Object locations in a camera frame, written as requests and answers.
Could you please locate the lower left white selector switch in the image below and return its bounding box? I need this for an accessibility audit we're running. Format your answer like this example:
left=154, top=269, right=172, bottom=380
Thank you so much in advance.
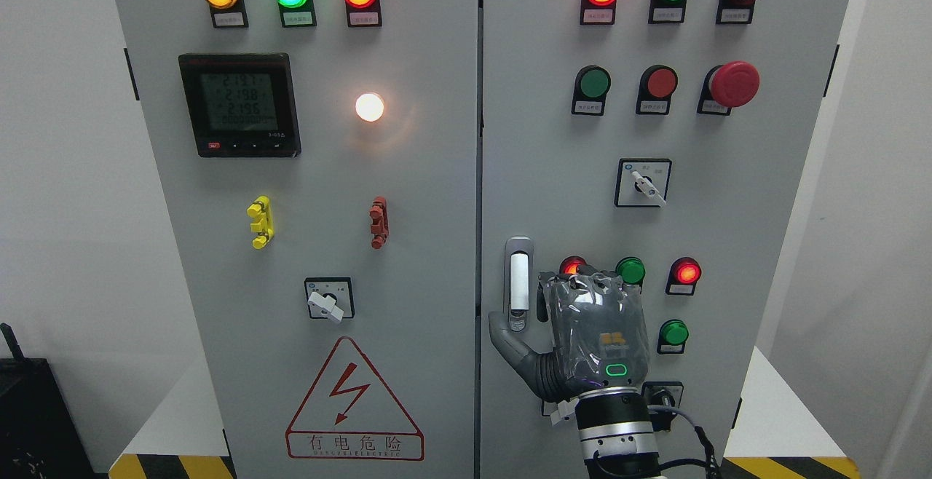
left=540, top=398, right=579, bottom=427

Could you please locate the yellow terminal connector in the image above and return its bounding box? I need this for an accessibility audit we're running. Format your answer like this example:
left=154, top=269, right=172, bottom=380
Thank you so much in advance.
left=247, top=196, right=275, bottom=250

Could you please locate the grey cabinet door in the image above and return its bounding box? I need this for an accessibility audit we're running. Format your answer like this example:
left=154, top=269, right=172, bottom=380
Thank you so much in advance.
left=116, top=0, right=478, bottom=478
left=482, top=0, right=848, bottom=451

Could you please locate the red lit indicator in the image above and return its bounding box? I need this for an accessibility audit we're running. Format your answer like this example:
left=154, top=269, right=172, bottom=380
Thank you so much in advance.
left=559, top=256, right=587, bottom=274
left=665, top=257, right=702, bottom=296

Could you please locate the white lit indicator light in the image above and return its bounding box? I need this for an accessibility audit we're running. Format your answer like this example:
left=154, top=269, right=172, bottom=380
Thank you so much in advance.
left=354, top=92, right=386, bottom=123

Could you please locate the grey right cabinet door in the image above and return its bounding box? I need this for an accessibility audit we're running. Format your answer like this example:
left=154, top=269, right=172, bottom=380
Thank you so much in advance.
left=482, top=0, right=848, bottom=451

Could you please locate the red lit indicator lower left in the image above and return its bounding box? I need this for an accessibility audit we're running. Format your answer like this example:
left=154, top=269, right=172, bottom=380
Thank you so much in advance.
left=559, top=256, right=587, bottom=274

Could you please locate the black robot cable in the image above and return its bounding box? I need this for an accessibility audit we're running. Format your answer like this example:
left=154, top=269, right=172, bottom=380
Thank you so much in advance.
left=591, top=404, right=726, bottom=479

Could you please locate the red lit indicator lower right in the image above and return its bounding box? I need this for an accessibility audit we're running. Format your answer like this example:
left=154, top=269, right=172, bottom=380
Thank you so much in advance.
left=665, top=257, right=702, bottom=296

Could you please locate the green push button lower right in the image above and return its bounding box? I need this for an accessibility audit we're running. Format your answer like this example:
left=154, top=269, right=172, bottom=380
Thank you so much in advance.
left=656, top=319, right=690, bottom=355

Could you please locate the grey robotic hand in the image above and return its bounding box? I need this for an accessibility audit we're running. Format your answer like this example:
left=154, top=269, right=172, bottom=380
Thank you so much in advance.
left=489, top=267, right=649, bottom=403

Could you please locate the red terminal connector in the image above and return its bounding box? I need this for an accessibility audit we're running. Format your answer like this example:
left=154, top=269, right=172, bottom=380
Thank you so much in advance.
left=368, top=196, right=390, bottom=250

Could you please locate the red push button upper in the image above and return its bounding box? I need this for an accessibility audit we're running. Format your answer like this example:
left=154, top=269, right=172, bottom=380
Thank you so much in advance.
left=636, top=65, right=678, bottom=116

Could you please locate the left door selector switch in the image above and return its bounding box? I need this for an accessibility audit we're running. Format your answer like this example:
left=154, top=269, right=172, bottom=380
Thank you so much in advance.
left=304, top=277, right=355, bottom=324

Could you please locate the silver door handle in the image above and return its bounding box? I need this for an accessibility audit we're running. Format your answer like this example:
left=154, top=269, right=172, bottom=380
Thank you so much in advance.
left=503, top=236, right=533, bottom=332

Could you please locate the black digital power meter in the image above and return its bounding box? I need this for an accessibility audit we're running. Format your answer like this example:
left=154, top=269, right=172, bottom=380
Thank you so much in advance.
left=178, top=53, right=301, bottom=157

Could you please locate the green push button upper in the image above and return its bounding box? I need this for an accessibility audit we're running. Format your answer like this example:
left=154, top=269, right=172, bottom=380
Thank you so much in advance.
left=570, top=65, right=610, bottom=116

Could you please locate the lower right black selector switch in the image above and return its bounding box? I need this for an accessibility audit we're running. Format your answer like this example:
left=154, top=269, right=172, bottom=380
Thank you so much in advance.
left=641, top=381, right=684, bottom=432

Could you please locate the green push button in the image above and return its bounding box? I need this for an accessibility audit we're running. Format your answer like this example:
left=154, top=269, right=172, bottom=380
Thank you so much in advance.
left=570, top=65, right=610, bottom=116
left=656, top=319, right=690, bottom=355

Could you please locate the grey left cabinet door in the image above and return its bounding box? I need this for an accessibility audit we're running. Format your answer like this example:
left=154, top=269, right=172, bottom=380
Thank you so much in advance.
left=116, top=0, right=478, bottom=478

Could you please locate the red electric hazard warning sticker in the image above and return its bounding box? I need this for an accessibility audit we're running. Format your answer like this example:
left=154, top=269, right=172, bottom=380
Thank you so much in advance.
left=285, top=336, right=424, bottom=462

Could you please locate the black box at left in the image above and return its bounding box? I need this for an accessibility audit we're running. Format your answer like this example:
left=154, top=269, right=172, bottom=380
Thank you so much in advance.
left=1, top=323, right=95, bottom=478

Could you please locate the red emergency stop button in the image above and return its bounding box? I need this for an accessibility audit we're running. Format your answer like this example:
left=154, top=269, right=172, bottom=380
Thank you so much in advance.
left=697, top=60, right=760, bottom=116

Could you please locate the upper right selector switch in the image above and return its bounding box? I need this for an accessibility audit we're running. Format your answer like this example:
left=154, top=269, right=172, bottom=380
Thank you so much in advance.
left=615, top=158, right=672, bottom=207

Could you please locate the green indicator lower middle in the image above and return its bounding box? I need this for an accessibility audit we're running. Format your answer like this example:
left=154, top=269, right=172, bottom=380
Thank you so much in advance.
left=615, top=256, right=646, bottom=293

